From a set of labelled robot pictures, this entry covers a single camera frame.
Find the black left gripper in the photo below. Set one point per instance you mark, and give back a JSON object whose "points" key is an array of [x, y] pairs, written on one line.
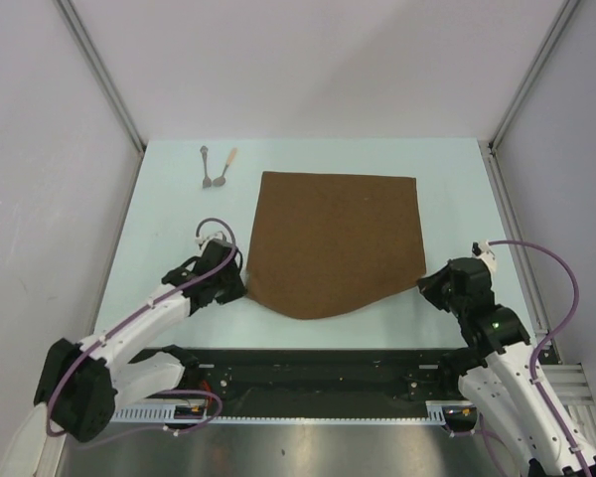
{"points": [[237, 289]]}

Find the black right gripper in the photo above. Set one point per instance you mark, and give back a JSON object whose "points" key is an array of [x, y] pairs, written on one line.
{"points": [[429, 285]]}

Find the brown cloth napkin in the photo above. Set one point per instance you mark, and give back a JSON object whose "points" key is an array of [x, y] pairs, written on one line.
{"points": [[324, 245]]}

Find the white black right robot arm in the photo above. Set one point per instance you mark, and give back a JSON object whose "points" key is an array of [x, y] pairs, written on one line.
{"points": [[499, 374]]}

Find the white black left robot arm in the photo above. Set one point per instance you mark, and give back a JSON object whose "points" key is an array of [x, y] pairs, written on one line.
{"points": [[84, 383]]}

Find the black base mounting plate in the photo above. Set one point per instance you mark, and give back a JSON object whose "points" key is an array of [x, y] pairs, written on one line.
{"points": [[331, 384]]}

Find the metal fork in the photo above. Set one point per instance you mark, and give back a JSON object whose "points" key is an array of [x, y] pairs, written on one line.
{"points": [[207, 181]]}

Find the spoon with wooden handle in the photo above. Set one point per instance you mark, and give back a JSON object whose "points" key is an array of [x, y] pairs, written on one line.
{"points": [[221, 179]]}

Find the aluminium front rail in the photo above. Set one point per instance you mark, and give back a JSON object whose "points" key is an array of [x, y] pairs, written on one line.
{"points": [[569, 384]]}

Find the aluminium corner post right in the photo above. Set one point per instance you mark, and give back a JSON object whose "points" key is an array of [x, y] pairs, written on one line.
{"points": [[545, 52]]}

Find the aluminium corner post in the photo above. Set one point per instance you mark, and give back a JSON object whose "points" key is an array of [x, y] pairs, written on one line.
{"points": [[545, 52], [94, 60]]}

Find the aluminium corner post left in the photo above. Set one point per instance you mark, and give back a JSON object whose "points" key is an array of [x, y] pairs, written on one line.
{"points": [[94, 60]]}

